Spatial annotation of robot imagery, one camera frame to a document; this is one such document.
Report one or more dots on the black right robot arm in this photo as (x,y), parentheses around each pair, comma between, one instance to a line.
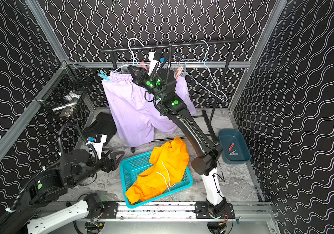
(169,104)

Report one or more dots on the red clothespin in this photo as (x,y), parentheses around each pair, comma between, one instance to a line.
(231,147)

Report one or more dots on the white clothespin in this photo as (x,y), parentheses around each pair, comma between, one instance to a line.
(233,153)

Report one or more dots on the peach clothespin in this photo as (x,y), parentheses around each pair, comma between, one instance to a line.
(178,72)

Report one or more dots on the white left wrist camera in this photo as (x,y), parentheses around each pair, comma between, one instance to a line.
(96,144)

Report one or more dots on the lilac shorts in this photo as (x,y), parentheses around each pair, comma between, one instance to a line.
(135,118)

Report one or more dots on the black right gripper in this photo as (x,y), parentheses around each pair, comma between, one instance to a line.
(142,77)

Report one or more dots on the black clothes rack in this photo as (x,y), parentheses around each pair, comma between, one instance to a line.
(231,44)

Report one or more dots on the teal plastic basket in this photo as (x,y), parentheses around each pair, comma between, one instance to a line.
(132,167)

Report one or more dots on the black wire basket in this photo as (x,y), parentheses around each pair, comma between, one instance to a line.
(67,93)

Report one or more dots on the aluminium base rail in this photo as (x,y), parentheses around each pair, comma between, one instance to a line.
(177,211)

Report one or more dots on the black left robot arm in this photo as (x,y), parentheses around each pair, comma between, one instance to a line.
(54,181)

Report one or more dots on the dark teal plastic bin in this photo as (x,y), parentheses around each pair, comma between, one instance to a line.
(228,136)

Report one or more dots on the light blue wire hanger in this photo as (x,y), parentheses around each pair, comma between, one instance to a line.
(219,93)

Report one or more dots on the orange shorts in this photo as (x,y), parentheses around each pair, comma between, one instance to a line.
(169,163)

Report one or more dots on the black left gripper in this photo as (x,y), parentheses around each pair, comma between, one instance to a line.
(107,161)

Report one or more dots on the teal clothespin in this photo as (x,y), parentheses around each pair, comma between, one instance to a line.
(104,76)

